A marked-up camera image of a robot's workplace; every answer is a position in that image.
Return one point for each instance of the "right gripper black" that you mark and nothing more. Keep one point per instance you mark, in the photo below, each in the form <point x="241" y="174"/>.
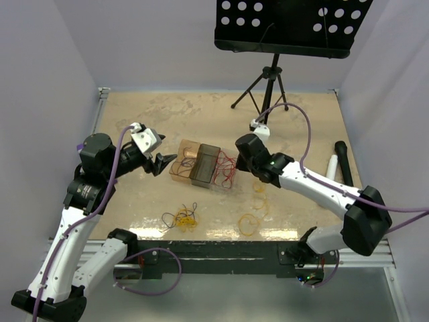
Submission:
<point x="240" y="164"/>

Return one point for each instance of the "yellow red cable ball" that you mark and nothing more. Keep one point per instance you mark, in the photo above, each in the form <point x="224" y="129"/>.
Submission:
<point x="185" y="219"/>

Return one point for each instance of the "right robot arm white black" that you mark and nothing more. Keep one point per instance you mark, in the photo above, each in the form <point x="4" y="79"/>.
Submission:
<point x="365" y="221"/>

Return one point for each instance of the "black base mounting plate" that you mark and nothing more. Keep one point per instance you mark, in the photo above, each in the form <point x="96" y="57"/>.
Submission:
<point x="278" y="258"/>

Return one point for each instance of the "grey transparent bin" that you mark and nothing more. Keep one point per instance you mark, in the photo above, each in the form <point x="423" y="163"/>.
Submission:
<point x="204" y="168"/>

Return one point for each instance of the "black music stand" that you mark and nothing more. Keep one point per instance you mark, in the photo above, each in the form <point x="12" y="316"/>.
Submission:
<point x="321" y="29"/>

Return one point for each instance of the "orange transparent bin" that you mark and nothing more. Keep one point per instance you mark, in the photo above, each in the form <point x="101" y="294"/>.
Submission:
<point x="181" y="168"/>

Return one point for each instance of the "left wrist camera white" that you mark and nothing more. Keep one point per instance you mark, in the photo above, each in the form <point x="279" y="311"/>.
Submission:
<point x="146" y="139"/>

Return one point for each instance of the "clear transparent bin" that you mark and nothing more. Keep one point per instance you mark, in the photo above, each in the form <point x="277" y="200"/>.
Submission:
<point x="223" y="179"/>

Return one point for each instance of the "black microphone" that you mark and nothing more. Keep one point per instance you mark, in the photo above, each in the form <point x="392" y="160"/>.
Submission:
<point x="341" y="151"/>

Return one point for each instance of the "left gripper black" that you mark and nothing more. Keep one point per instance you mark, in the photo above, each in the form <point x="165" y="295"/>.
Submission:
<point x="160" y="162"/>

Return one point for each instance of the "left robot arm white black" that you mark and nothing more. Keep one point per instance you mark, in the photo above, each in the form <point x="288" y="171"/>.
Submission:
<point x="60" y="290"/>

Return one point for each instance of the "white microphone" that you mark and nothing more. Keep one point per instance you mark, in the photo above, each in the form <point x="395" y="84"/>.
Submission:
<point x="332" y="167"/>

